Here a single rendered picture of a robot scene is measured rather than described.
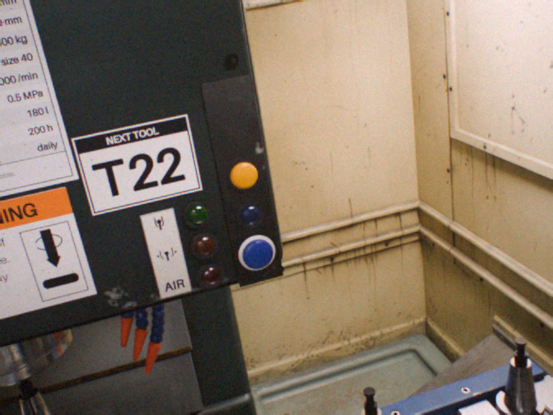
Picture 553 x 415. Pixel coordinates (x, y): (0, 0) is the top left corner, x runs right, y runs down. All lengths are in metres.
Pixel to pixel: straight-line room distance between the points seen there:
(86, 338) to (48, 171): 0.84
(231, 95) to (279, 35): 1.09
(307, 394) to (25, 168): 1.54
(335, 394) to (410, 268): 0.46
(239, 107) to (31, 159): 0.18
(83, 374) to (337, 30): 1.05
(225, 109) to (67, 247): 0.18
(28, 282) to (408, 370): 1.59
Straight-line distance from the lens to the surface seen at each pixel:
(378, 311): 2.00
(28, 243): 0.56
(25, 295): 0.58
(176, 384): 1.44
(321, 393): 1.96
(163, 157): 0.54
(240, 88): 0.54
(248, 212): 0.56
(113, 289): 0.58
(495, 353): 1.67
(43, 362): 0.79
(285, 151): 1.67
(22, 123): 0.53
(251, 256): 0.58
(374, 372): 2.02
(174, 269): 0.58
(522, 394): 0.91
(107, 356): 1.37
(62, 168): 0.54
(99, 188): 0.54
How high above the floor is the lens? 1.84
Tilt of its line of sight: 22 degrees down
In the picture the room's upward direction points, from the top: 9 degrees counter-clockwise
